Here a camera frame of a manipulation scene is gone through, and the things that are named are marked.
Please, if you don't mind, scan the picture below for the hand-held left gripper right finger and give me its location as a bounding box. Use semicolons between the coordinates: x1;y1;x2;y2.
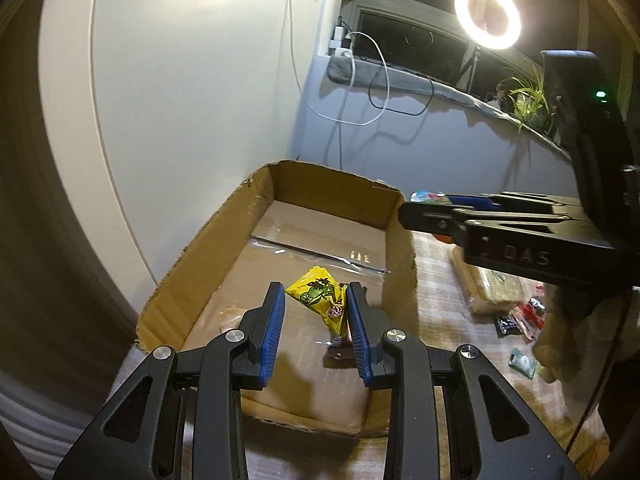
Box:
346;281;581;480

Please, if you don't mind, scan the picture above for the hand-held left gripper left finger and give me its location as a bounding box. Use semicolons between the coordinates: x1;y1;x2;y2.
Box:
52;281;287;480

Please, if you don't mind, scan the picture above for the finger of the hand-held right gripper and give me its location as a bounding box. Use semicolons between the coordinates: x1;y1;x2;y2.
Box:
440;191;583;211
397;200;586;246

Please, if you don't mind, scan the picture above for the yellow snack packet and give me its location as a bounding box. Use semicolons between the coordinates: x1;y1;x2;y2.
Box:
285;266;351;348

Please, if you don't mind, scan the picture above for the cardboard box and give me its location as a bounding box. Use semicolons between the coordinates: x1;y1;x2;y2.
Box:
134;159;420;438

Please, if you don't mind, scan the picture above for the red clear snack packet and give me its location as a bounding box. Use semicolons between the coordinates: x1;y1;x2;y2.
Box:
515;300;546;333

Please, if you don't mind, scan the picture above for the black patterned snack packet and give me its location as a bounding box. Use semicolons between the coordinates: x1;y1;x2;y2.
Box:
495;316;523;338

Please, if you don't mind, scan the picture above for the person's right hand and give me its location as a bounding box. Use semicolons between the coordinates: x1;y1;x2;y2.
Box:
531;285;601;386

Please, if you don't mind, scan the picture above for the blue colourful snack packet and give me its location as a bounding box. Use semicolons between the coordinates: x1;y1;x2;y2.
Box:
411;189;451;206

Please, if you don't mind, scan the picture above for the pink plaid tablecloth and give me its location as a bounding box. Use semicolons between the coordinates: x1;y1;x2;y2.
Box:
120;230;616;480

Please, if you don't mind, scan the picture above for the large beige snack packet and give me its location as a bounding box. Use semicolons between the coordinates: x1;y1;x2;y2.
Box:
450;247;538;316

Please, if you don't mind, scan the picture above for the green potted plant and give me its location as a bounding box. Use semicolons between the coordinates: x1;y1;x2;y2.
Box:
495;60;563;136

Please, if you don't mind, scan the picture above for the grey sill cloth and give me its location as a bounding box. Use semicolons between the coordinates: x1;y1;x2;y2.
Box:
326;52;576;161

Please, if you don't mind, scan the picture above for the small green snack packet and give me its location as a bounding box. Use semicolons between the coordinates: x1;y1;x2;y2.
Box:
508;350;538;378

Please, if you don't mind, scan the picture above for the dark window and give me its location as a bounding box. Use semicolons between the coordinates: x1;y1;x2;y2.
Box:
350;0;581;96

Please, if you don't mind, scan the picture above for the white charger plug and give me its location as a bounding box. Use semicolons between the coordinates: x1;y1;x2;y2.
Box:
330;25;353;58

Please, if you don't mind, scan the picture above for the grey striped cloth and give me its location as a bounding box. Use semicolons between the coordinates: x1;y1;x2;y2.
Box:
0;390;126;480

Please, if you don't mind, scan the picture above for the black cable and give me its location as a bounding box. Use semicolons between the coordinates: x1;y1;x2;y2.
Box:
369;67;435;117

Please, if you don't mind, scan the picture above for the ring light tripod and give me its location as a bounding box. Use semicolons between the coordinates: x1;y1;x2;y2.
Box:
460;47;483;96

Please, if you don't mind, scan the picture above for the white cable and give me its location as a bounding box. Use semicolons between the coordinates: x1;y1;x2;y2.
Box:
287;0;392;126

